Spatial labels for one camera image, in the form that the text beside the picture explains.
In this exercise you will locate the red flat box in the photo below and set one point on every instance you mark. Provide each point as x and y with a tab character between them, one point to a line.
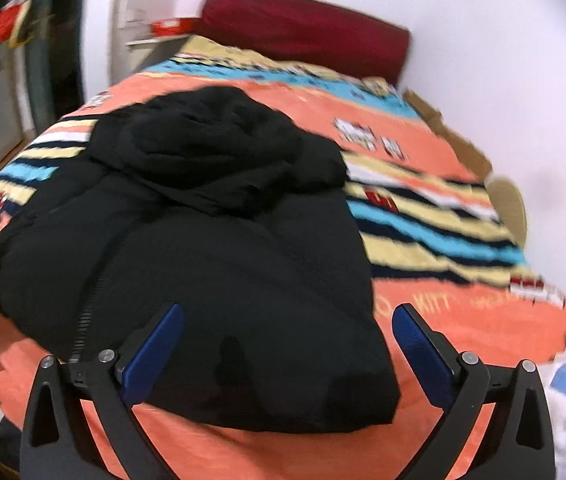
173	25

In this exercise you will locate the brown cardboard sheet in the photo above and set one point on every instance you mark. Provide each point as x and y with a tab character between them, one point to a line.
448	130

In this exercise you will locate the black hooded puffer jacket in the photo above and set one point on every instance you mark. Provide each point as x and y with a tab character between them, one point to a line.
203	250

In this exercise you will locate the dark green door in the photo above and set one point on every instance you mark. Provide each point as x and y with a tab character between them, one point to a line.
55	35

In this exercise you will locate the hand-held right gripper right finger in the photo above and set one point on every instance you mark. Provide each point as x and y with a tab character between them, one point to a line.
420	355

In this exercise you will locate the dark red bed headboard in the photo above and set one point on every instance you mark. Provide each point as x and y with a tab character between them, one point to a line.
308	35

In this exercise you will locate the yellow brown bag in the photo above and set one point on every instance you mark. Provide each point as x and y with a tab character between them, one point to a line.
25	30

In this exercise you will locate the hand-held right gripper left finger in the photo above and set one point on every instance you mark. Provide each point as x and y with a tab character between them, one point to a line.
155	355

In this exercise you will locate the red plastic bag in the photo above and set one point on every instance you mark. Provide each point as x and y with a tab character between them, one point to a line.
10	17

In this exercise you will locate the white bedside shelf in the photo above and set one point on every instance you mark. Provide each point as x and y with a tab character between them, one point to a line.
148	40

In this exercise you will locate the orange cartoon printed blanket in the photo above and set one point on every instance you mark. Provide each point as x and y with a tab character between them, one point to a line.
438	270

